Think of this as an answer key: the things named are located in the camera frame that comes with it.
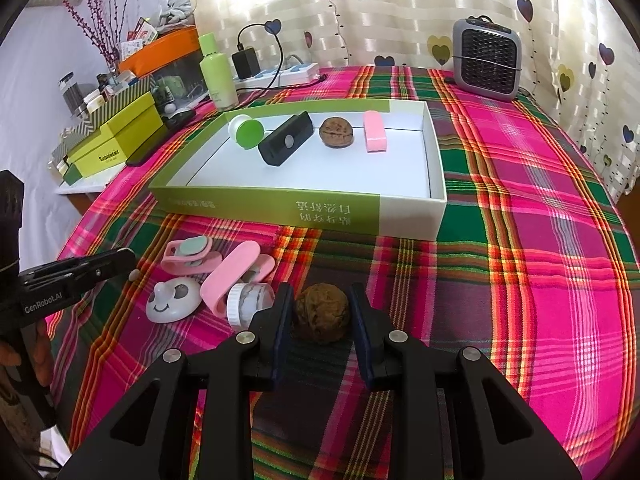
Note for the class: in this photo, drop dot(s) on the plain pink clip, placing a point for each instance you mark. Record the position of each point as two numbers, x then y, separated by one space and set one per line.
230 272
375 132

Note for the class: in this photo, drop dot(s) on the purple flower branches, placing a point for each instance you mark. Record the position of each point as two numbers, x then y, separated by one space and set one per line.
97 25

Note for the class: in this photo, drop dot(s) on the light green bottle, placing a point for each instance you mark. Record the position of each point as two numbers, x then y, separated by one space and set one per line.
220 80

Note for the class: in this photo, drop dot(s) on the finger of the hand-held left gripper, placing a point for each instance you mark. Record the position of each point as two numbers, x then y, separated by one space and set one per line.
75 267

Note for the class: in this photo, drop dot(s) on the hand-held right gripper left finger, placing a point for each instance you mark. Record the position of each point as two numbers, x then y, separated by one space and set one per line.
283 337

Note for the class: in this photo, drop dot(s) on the black charger plug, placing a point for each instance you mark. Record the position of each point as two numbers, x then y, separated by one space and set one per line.
246 62

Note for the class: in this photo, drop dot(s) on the green and white cardboard box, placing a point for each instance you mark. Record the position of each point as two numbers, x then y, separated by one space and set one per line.
240 207

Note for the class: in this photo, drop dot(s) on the small grey fan heater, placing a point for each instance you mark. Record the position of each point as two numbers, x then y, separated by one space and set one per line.
487 60

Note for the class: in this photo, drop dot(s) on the pile of small packets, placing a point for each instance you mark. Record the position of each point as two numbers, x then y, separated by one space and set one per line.
172 10

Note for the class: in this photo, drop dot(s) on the brown walnut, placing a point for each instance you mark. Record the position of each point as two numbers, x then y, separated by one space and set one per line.
320 312
337 131

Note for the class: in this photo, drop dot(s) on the black rectangular device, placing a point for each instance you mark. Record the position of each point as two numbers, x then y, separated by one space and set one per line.
285 140

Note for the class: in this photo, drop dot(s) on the heart-print curtain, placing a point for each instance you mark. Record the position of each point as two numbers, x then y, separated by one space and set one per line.
400 10

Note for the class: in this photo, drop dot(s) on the zigzag striped box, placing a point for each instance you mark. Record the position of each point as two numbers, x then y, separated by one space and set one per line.
127 91

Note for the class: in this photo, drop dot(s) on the white side table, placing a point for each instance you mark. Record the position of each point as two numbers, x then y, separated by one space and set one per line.
75 189

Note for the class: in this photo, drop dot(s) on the person's left hand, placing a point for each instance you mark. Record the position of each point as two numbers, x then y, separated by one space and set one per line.
42 360

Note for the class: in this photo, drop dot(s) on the white power strip with charger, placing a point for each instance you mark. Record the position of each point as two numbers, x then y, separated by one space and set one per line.
282 57

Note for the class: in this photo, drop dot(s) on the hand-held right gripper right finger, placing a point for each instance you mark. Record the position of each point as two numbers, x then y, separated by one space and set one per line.
362 340

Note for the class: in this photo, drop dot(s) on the pink clip with green pad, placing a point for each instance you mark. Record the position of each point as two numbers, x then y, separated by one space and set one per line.
192 250

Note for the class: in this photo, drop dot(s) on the dark glass jar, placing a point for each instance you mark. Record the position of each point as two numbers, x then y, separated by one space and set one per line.
72 95

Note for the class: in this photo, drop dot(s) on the cluster of small jars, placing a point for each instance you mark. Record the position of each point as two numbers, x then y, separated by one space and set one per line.
102 92

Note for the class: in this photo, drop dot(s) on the white panda-face disc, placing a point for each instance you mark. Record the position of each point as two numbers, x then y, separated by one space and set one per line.
170 305

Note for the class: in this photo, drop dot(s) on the orange storage box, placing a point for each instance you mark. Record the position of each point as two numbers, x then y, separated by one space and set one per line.
160 47

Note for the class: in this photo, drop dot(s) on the white ribbed round container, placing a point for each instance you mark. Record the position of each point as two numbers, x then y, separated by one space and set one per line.
247 302

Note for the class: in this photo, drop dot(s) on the green and white round gadget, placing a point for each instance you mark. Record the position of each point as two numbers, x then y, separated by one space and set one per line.
246 131

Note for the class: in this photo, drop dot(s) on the small white roller ball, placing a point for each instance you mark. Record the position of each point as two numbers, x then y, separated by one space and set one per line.
169 107

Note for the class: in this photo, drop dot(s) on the yellow-green shoe box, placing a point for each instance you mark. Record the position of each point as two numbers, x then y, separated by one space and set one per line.
125 132

